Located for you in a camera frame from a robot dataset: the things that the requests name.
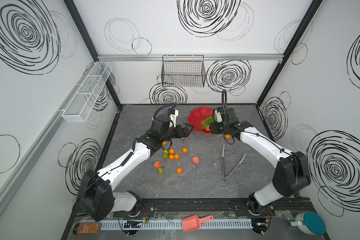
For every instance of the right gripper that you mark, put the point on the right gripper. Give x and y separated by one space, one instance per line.
214 128

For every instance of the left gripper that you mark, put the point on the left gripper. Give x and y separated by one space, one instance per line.
181 131

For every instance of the red flower-shaped fruit bowl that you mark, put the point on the red flower-shaped fruit bowl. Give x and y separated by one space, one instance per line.
198 117

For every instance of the green fake grape bunch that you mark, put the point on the green fake grape bunch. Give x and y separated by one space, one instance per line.
206 123

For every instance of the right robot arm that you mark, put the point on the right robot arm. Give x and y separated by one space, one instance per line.
291 168

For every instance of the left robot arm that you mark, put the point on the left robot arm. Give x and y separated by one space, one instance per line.
97 196

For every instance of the metal kitchen tongs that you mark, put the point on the metal kitchen tongs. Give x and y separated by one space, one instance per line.
225 163

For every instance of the pink plastic scoop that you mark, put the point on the pink plastic scoop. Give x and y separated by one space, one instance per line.
194 222

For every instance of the teal and white container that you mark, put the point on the teal and white container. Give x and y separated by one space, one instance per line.
309 223

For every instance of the brown bottle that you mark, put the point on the brown bottle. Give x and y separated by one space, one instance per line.
87 228

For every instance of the black wire basket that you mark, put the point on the black wire basket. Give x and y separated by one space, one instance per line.
183 71

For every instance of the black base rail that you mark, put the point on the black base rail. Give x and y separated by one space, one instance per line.
239 206

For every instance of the white slotted cable duct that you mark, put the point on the white slotted cable duct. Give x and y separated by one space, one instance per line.
225 224

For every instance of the white wire shelf basket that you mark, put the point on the white wire shelf basket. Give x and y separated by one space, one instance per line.
85 97

